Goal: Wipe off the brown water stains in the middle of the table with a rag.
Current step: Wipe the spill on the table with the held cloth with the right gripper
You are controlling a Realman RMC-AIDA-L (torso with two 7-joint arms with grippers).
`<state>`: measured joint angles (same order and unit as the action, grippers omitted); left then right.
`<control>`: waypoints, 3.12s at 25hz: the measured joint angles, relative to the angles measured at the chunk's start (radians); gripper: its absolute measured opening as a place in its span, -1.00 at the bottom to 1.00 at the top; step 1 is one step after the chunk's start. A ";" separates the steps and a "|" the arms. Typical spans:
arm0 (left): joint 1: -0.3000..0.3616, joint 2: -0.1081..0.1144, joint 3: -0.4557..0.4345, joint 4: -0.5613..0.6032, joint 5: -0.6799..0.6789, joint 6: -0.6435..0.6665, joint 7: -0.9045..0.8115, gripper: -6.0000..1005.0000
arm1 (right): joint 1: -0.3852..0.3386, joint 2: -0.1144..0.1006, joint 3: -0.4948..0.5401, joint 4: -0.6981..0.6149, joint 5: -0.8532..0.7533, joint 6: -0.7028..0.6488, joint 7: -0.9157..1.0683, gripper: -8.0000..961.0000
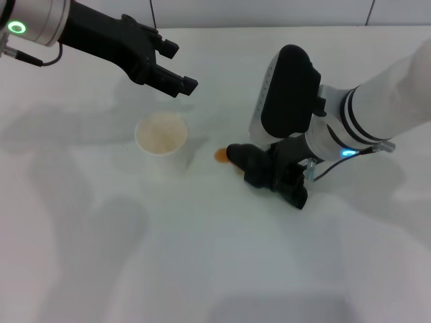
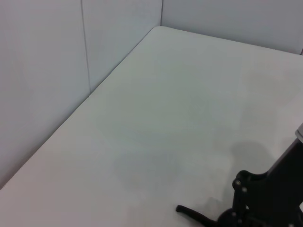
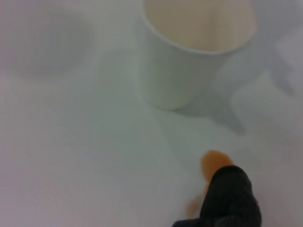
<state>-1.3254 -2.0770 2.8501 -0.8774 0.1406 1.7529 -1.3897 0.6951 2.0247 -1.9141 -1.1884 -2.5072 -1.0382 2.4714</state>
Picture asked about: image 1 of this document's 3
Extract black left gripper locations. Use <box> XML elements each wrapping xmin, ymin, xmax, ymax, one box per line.
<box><xmin>59</xmin><ymin>0</ymin><xmax>199</xmax><ymax>99</ymax></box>

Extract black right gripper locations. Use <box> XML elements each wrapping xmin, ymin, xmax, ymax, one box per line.
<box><xmin>268</xmin><ymin>135</ymin><xmax>316</xmax><ymax>194</ymax></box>

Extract dark blue rag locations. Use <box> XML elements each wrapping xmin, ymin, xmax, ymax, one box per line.
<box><xmin>226</xmin><ymin>143</ymin><xmax>309</xmax><ymax>211</ymax></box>

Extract white paper cup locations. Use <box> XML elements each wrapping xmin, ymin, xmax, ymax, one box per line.
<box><xmin>134</xmin><ymin>112</ymin><xmax>190</xmax><ymax>176</ymax></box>

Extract brown water stain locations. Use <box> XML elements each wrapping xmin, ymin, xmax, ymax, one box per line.
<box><xmin>214</xmin><ymin>147</ymin><xmax>244</xmax><ymax>178</ymax></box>

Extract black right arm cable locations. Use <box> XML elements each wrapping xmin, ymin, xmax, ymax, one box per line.
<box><xmin>304</xmin><ymin>141</ymin><xmax>397</xmax><ymax>183</ymax></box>

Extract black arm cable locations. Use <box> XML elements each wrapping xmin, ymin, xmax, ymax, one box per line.
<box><xmin>3</xmin><ymin>42</ymin><xmax>65</xmax><ymax>67</ymax></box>
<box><xmin>304</xmin><ymin>141</ymin><xmax>397</xmax><ymax>183</ymax></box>

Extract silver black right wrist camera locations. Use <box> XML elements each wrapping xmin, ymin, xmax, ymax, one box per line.
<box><xmin>248</xmin><ymin>44</ymin><xmax>327</xmax><ymax>146</ymax></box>

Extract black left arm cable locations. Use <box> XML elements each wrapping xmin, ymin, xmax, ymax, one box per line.
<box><xmin>3</xmin><ymin>42</ymin><xmax>65</xmax><ymax>67</ymax></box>

